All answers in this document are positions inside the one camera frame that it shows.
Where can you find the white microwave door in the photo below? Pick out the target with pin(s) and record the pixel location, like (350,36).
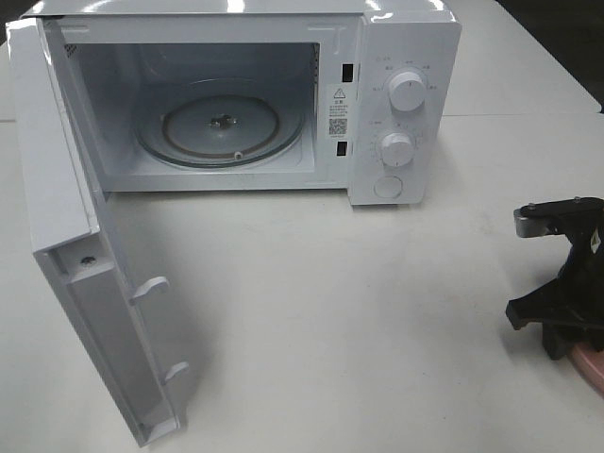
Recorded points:
(73,236)

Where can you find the white warning label sticker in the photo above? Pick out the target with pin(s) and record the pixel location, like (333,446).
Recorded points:
(337,111)

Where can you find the pink round plate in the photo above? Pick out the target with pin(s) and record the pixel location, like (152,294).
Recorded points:
(589,363)

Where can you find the round white door-release button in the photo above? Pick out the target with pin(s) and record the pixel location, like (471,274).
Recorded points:
(388,187)

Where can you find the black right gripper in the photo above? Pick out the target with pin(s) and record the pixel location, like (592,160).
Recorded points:
(569,308)

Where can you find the glass microwave turntable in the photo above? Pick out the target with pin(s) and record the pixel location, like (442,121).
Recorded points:
(218,123)

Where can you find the upper white power knob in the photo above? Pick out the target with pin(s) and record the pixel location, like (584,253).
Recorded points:
(407,90)

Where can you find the lower white timer knob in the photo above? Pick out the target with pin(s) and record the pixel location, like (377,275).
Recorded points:
(396,150)

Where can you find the white microwave oven body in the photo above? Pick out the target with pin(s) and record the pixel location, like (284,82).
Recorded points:
(128,47)

